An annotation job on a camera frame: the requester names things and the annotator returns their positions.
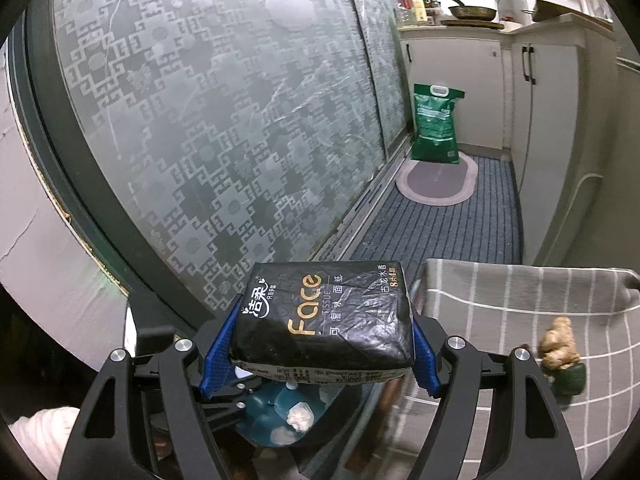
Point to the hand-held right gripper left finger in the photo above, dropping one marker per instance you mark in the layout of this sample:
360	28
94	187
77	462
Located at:
220	350

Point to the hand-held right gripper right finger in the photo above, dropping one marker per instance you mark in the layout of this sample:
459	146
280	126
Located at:
424	357

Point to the teal plastic bin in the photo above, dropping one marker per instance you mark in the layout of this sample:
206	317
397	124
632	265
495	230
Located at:
270	402

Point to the black tissue packet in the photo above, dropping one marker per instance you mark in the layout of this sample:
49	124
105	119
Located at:
320	320

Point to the pale blue disc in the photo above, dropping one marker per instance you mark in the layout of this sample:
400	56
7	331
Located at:
282	437

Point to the grey checked tablecloth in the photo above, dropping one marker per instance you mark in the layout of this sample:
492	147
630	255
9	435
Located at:
500	310

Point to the striped grey floor mat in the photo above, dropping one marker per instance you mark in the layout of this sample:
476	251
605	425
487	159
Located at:
450	232

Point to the ginger root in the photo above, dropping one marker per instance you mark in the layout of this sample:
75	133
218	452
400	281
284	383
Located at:
557	342

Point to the oval grey floor mat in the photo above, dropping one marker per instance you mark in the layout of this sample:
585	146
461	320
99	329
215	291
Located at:
435	182

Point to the pale pink knit clothing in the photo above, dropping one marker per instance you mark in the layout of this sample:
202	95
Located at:
42	432

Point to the frosted patterned sliding door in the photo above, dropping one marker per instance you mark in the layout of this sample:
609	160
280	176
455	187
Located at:
380	60
200	135

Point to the green rice bag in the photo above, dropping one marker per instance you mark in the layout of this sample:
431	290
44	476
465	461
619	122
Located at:
437	125

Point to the tall white cabinet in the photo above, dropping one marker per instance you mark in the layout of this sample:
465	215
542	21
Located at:
555	135

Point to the wooden cutting board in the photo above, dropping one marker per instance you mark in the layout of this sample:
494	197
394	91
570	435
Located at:
472	23

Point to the frying pan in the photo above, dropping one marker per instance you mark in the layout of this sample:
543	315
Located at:
472	11

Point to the row of seasoning bottles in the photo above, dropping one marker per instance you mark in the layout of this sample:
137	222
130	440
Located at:
415	7

